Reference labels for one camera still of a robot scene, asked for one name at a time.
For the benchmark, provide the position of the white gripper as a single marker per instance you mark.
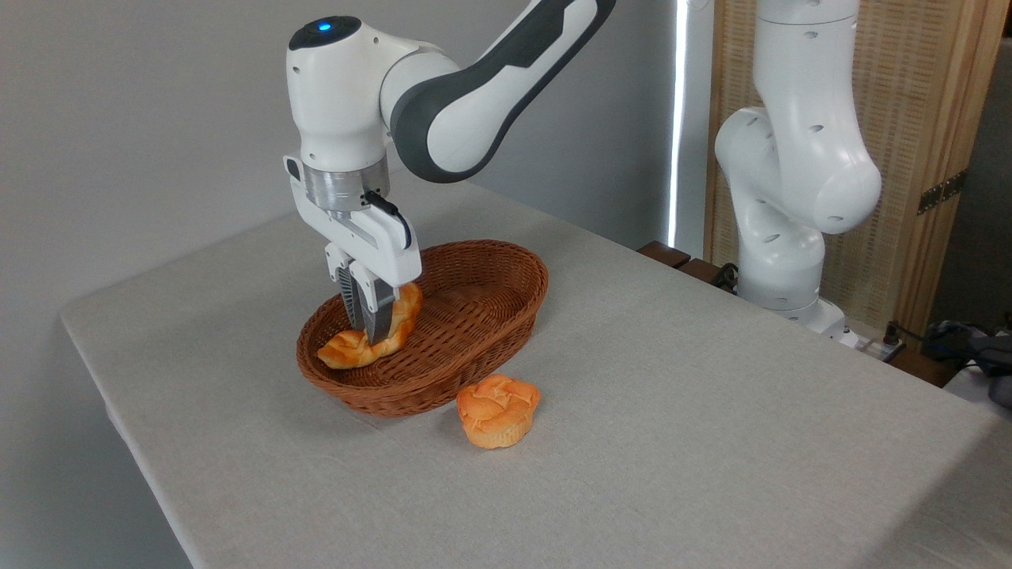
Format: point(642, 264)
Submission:
point(371, 241)

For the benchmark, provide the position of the long braided bread loaf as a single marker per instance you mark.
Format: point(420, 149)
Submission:
point(352, 352)

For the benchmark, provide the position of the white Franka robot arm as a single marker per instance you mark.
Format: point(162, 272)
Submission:
point(340, 95)

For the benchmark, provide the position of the round orange bread bun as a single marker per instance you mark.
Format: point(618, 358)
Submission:
point(498, 415)

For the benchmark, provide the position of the brown wicker oval basket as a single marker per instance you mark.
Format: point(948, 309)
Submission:
point(466, 340)

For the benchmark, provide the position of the dark wooden block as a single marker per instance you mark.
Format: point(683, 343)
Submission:
point(704, 271)
point(664, 254)

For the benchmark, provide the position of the beige linen tablecloth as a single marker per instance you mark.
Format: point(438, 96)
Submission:
point(672, 442)

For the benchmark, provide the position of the white power strip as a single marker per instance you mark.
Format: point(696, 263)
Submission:
point(866, 346)

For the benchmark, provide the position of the black power plug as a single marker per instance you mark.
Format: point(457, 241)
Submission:
point(891, 333)

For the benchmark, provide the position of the brass screen hinge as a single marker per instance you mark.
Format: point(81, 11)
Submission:
point(941, 192)

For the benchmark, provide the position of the wooden rattan folding screen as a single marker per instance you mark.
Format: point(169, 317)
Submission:
point(933, 118)

